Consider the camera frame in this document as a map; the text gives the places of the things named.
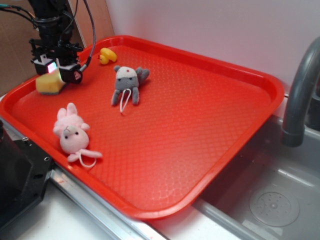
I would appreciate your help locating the red plastic tray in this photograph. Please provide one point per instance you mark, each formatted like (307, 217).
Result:
(194, 114)

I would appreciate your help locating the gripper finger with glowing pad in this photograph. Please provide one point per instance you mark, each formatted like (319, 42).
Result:
(43, 64)
(71, 73)

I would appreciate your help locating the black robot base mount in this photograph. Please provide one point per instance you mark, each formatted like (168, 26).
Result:
(24, 172)

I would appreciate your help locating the pink plush bunny toy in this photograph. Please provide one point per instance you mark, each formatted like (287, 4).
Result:
(72, 132)

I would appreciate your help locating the grey toy sink basin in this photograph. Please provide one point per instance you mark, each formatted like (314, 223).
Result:
(267, 192)

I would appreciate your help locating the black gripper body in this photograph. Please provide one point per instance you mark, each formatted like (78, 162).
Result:
(64, 51)

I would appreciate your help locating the grey sink faucet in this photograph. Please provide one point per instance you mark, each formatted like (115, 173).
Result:
(303, 104)

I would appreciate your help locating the yellow green sponge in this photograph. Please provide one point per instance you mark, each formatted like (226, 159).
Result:
(49, 84)

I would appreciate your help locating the yellow rubber duck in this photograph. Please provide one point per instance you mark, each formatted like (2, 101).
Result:
(106, 55)

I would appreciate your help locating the grey plush mouse toy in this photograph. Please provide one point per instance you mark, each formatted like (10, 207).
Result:
(127, 83)

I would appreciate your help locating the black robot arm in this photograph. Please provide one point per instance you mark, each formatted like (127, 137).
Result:
(55, 26)

